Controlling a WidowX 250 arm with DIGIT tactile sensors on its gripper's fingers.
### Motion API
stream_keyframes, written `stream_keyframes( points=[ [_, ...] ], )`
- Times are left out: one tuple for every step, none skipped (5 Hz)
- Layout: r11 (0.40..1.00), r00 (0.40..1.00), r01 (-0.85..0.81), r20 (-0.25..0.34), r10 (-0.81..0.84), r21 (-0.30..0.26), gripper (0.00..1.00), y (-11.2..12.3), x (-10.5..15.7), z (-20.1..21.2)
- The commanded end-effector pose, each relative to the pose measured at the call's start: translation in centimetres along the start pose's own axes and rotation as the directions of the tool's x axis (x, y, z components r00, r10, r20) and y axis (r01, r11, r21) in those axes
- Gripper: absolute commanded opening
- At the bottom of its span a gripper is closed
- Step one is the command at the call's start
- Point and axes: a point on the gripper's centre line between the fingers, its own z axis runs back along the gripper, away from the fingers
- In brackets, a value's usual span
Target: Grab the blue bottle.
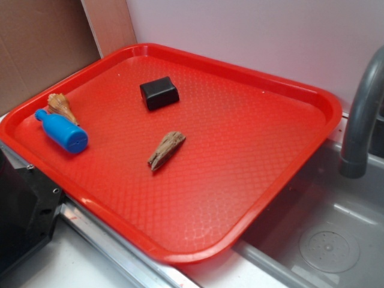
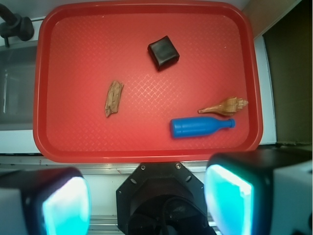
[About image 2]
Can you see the black faucet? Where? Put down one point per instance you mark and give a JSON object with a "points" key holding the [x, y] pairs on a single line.
{"points": [[15, 25]]}

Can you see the brown wood bark piece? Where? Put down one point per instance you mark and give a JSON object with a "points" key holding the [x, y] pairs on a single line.
{"points": [[113, 98]]}

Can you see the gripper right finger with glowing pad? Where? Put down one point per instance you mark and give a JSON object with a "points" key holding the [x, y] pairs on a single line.
{"points": [[268, 191]]}

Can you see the steel sink basin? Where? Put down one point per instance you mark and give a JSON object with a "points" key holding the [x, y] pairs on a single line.
{"points": [[17, 80]]}

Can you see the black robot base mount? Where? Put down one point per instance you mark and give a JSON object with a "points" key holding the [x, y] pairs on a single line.
{"points": [[162, 199]]}

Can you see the blue plastic bottle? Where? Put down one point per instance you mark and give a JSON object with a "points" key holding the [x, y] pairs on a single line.
{"points": [[198, 126]]}

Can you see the tan spiral seashell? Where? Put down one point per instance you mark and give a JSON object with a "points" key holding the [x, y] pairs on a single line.
{"points": [[227, 107]]}

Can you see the red plastic tray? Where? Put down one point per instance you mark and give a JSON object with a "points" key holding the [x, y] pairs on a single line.
{"points": [[84, 47]]}

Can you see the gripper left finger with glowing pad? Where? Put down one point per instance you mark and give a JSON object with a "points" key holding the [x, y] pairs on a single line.
{"points": [[53, 201]]}

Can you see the black square block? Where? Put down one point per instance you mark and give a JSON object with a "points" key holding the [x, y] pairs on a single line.
{"points": [[163, 53]]}

